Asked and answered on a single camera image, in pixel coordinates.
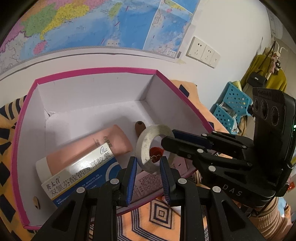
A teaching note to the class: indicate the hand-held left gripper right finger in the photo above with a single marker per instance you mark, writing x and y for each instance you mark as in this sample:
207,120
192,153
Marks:
164,178

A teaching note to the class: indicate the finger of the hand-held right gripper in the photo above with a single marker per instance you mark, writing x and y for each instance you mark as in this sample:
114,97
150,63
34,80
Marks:
192,136
185,148

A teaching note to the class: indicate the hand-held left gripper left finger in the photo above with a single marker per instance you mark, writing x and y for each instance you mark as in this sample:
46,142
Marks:
131,178

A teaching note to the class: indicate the small pink tube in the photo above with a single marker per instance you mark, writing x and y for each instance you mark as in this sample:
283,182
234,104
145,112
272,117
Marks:
148,183

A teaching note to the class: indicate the small red object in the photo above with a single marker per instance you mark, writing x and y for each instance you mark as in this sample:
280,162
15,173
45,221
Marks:
155,154

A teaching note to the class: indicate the white tape roll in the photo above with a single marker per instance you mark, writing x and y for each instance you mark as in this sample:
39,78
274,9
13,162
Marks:
144,148

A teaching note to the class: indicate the blue white medicine box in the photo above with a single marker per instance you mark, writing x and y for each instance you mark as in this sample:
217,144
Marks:
83,176

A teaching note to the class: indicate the large pink tube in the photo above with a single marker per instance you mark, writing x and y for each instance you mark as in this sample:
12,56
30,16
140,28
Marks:
92,148

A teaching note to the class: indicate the brown wooden stick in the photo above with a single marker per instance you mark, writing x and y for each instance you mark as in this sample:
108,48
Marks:
140,127

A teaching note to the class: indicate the pink cardboard box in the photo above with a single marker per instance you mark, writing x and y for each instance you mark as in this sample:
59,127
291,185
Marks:
92,111

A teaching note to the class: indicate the person's right forearm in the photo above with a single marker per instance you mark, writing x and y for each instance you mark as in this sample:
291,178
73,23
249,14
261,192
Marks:
270,222

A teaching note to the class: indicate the orange patterned cloth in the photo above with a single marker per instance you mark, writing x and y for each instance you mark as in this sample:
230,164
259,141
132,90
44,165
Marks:
159,213

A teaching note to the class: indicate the black hanging bag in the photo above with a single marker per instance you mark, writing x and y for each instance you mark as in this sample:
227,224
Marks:
257,79

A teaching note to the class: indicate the yellow hanging garment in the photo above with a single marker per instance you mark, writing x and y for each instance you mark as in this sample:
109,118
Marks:
256,64

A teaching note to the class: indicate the small hanging plush toy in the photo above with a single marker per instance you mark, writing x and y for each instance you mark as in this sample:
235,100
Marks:
276,64

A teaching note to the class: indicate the small light wooden piece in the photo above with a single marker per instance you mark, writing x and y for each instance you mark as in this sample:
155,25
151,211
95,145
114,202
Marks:
37,202

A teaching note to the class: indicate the colourful wall map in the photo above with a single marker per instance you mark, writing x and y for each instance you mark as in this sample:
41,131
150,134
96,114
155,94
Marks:
92,23

